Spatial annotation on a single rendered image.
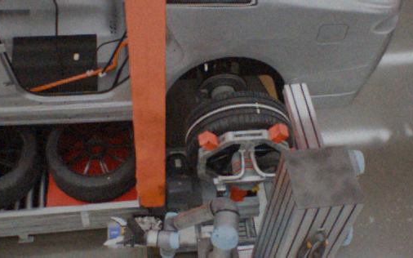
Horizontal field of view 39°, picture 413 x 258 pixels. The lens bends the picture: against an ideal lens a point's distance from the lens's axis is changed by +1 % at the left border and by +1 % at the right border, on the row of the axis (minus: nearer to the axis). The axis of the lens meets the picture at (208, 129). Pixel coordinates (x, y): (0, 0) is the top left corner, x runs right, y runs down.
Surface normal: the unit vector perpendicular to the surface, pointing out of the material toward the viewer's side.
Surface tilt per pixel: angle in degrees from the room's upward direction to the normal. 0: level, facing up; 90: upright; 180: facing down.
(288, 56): 90
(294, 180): 0
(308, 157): 0
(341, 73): 90
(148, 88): 90
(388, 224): 0
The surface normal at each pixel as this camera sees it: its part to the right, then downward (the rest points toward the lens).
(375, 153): 0.07, -0.58
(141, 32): 0.12, 0.81
